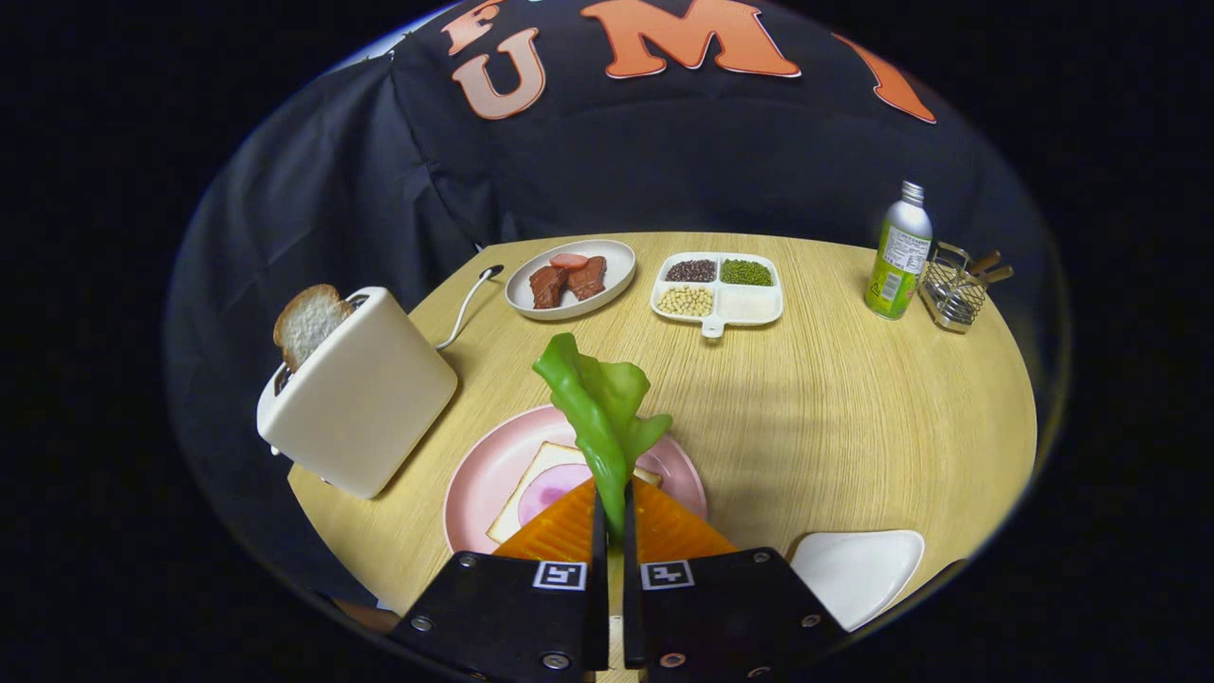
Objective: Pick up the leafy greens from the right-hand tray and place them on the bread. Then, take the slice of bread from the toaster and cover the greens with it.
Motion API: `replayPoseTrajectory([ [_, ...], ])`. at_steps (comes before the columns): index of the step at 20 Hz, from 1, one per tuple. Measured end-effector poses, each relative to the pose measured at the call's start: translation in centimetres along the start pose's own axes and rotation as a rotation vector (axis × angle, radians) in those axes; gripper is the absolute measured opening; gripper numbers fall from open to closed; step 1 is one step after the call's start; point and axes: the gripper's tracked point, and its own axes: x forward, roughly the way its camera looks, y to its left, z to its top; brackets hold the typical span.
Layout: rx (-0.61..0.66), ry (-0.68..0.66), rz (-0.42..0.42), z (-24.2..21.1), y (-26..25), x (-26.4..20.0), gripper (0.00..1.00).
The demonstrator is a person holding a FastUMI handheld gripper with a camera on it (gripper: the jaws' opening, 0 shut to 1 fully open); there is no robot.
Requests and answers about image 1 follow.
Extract pink plate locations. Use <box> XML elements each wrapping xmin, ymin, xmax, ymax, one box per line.
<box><xmin>443</xmin><ymin>405</ymin><xmax>708</xmax><ymax>556</ymax></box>

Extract white oval plate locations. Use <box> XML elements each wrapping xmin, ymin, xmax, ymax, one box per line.
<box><xmin>505</xmin><ymin>239</ymin><xmax>637</xmax><ymax>322</ymax></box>

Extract wire cutlery holder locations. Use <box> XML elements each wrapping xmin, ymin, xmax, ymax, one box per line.
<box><xmin>918</xmin><ymin>240</ymin><xmax>989</xmax><ymax>334</ymax></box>

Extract white divided dish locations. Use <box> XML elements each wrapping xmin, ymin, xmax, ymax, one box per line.
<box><xmin>650</xmin><ymin>251</ymin><xmax>785</xmax><ymax>340</ymax></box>

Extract green lettuce leaf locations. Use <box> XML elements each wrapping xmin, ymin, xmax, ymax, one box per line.
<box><xmin>531</xmin><ymin>332</ymin><xmax>674</xmax><ymax>546</ymax></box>

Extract white toaster cable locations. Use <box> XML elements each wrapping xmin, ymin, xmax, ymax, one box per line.
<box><xmin>434</xmin><ymin>268</ymin><xmax>499</xmax><ymax>352</ymax></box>

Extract green label metal bottle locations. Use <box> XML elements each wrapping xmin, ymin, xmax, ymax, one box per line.
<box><xmin>864</xmin><ymin>180</ymin><xmax>934</xmax><ymax>321</ymax></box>

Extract white bread slice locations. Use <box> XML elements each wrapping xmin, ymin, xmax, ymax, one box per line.
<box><xmin>487</xmin><ymin>441</ymin><xmax>665</xmax><ymax>545</ymax></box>

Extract pink ham slice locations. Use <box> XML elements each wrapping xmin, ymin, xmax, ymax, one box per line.
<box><xmin>517</xmin><ymin>463</ymin><xmax>594</xmax><ymax>518</ymax></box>

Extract black backdrop cloth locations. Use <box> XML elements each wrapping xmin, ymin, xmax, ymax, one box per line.
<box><xmin>161</xmin><ymin>0</ymin><xmax>1054</xmax><ymax>608</ymax></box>

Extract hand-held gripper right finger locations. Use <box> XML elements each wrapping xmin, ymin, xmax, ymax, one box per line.
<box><xmin>622</xmin><ymin>477</ymin><xmax>850</xmax><ymax>683</ymax></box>

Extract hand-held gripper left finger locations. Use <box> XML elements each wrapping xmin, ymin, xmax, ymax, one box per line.
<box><xmin>389</xmin><ymin>477</ymin><xmax>610</xmax><ymax>683</ymax></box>

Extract yellow soybeans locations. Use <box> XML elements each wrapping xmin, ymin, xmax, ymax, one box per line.
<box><xmin>656</xmin><ymin>286</ymin><xmax>714</xmax><ymax>318</ymax></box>

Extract toasted bread slice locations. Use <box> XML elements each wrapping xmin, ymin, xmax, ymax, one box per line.
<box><xmin>273</xmin><ymin>284</ymin><xmax>356</xmax><ymax>373</ymax></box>

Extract white toaster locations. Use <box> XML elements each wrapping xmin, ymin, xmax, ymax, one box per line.
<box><xmin>256</xmin><ymin>286</ymin><xmax>459</xmax><ymax>500</ymax></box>

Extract brown meat piece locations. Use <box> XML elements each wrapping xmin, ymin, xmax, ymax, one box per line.
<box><xmin>529</xmin><ymin>265</ymin><xmax>570</xmax><ymax>310</ymax></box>
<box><xmin>566</xmin><ymin>256</ymin><xmax>608</xmax><ymax>302</ymax></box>

